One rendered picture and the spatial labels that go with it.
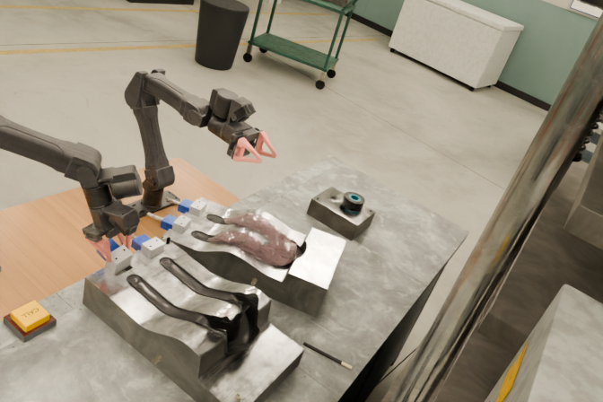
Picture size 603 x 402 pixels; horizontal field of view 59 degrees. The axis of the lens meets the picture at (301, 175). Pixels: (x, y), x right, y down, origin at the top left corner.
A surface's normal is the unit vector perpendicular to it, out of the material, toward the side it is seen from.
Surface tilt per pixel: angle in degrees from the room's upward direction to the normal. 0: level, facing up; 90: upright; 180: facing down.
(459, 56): 90
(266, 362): 0
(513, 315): 0
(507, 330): 90
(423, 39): 90
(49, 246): 0
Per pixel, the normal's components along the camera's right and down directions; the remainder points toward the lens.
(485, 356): 0.27, -0.84
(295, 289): -0.28, 0.40
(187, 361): -0.54, 0.28
